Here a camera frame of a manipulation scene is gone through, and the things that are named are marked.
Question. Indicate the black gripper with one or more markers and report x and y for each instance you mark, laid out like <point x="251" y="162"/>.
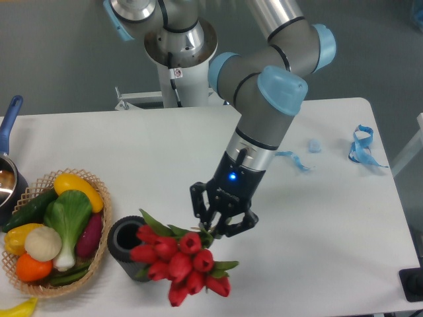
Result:
<point x="228" y="193"/>

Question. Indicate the yellow squash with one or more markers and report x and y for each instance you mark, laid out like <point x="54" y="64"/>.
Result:
<point x="67" y="181"/>

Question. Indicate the small blue tape strip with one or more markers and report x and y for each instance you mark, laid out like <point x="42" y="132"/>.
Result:
<point x="295" y="160"/>

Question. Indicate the green cucumber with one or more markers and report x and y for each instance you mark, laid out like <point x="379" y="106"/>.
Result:
<point x="31" y="212"/>

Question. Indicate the orange fruit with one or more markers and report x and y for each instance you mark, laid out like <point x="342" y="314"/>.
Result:
<point x="28" y="269"/>

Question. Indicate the black device at edge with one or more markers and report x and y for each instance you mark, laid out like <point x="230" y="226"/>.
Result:
<point x="411" y="281"/>

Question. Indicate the yellow banana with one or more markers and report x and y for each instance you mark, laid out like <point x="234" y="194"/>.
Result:
<point x="24" y="309"/>

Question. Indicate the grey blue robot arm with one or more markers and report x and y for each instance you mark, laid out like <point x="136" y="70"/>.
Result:
<point x="267" y="88"/>

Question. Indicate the purple sweet potato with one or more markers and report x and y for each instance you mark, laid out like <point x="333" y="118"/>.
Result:
<point x="90" y="238"/>

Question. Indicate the white garlic bulb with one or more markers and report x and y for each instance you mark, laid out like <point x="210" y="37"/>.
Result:
<point x="43" y="244"/>

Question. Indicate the green bok choy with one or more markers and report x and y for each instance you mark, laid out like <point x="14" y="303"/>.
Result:
<point x="68" y="216"/>

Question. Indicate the green bean pods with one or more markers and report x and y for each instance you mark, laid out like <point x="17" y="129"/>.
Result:
<point x="70" y="276"/>

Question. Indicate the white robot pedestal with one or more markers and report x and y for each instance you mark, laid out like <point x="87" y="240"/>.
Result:
<point x="182" y="60"/>

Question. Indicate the woven wicker basket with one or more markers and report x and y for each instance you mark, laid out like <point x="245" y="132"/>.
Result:
<point x="43" y="288"/>

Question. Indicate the red tulip bouquet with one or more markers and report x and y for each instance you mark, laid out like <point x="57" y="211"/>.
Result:
<point x="182" y="257"/>

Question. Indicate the yellow bell pepper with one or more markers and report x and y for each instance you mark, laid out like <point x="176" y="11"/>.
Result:
<point x="15" y="238"/>

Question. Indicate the white metal table frame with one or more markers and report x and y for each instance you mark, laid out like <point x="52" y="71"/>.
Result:
<point x="138" y="100"/>

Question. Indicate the blue ribbon strip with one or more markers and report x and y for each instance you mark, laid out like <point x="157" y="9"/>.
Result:
<point x="360" y="151"/>

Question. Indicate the dark grey ribbed vase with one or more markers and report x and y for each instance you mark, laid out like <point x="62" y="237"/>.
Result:
<point x="121" y="240"/>

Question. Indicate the white frame right edge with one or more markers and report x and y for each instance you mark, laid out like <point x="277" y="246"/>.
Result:
<point x="409" y="151"/>

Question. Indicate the blue handled saucepan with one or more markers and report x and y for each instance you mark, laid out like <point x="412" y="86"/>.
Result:
<point x="13" y="183"/>

